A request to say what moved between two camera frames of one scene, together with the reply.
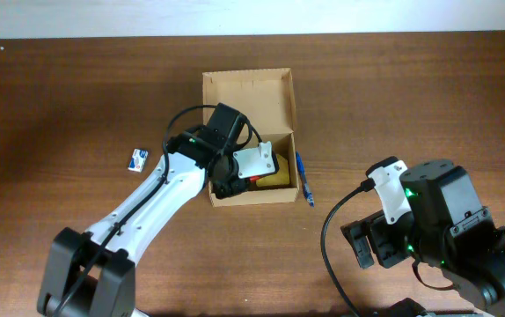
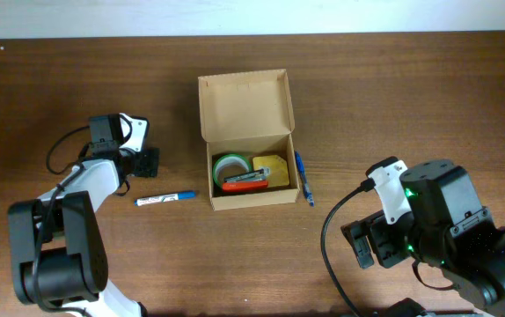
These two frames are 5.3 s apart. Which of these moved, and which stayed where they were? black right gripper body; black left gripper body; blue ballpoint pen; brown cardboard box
Moved: black left gripper body
Stayed: blue ballpoint pen; black right gripper body; brown cardboard box
